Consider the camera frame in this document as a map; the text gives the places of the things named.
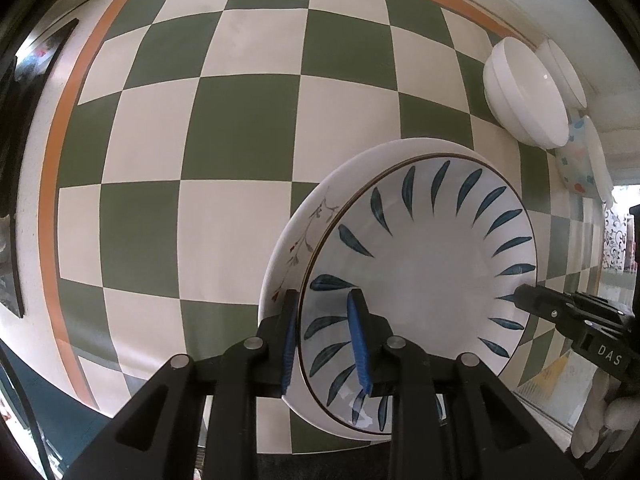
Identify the white gloved right hand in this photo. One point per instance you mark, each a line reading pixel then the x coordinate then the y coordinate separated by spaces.
pixel 604 409

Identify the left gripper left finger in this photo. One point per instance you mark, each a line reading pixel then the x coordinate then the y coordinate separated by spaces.
pixel 256 367

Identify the blue leaf pattern plate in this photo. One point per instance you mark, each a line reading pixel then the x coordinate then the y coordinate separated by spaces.
pixel 437 245

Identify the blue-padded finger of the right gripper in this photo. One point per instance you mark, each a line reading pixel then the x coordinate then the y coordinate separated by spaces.
pixel 558 308

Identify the white bowl blue rim floral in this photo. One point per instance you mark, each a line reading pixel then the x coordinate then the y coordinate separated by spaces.
pixel 582 165

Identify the white bowl dark rim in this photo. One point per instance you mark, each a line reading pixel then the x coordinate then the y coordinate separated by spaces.
pixel 563 74

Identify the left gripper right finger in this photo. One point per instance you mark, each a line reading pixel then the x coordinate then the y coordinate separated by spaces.
pixel 390 365

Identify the green white checkered mat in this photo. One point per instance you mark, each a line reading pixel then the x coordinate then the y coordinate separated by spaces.
pixel 189 131

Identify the plain white bowl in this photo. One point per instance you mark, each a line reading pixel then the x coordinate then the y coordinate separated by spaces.
pixel 523 97

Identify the white floral plate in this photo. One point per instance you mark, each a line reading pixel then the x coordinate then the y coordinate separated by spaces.
pixel 301 237

